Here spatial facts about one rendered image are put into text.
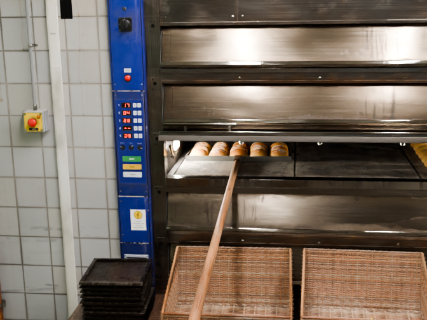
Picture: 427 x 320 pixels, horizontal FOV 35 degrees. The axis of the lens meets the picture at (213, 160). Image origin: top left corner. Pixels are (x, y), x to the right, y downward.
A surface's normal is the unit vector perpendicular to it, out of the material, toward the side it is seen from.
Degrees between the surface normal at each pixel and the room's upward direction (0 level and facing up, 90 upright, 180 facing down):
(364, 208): 70
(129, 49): 90
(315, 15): 90
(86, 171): 90
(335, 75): 90
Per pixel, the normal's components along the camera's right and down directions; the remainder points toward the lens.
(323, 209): -0.11, -0.11
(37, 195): -0.12, 0.24
